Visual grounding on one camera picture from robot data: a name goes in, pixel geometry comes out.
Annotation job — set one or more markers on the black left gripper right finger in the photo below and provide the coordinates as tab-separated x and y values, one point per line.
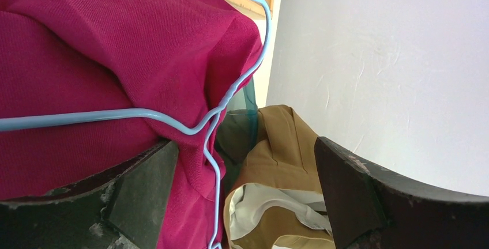
370	206

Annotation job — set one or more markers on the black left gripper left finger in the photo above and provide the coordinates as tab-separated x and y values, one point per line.
121	207

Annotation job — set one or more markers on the brown skirt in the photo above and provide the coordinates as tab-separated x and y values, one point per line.
277	199

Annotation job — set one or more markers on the light blue wire hanger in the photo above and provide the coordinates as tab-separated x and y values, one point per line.
211	118

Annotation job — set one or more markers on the magenta cloth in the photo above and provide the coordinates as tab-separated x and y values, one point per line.
177	57

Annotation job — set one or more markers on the teal plastic basket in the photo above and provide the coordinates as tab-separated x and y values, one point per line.
237	134

